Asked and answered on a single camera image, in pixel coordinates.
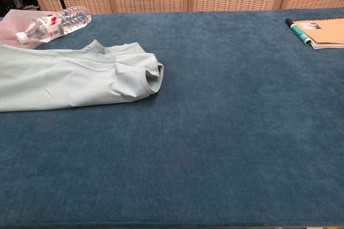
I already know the brown spiral notebook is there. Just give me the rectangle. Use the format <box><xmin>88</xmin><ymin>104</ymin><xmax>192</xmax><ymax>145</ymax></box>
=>
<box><xmin>292</xmin><ymin>17</ymin><xmax>344</xmax><ymax>50</ymax></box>

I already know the translucent pouch with red contents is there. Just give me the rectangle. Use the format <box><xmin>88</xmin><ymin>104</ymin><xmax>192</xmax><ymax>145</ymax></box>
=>
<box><xmin>0</xmin><ymin>9</ymin><xmax>54</xmax><ymax>50</ymax></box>

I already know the blue velvet table cover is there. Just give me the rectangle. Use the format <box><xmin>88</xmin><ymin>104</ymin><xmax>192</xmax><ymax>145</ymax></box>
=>
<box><xmin>0</xmin><ymin>7</ymin><xmax>344</xmax><ymax>229</ymax></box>

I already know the light blue t-shirt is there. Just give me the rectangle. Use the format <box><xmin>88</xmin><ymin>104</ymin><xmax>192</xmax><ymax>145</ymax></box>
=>
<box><xmin>0</xmin><ymin>39</ymin><xmax>164</xmax><ymax>113</ymax></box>

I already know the green and black marker pen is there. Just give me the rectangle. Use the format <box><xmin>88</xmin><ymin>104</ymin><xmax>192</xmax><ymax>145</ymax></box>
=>
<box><xmin>285</xmin><ymin>18</ymin><xmax>312</xmax><ymax>46</ymax></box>

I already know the clear plastic water bottle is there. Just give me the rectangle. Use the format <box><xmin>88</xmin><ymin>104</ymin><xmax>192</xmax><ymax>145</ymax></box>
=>
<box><xmin>15</xmin><ymin>8</ymin><xmax>92</xmax><ymax>45</ymax></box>

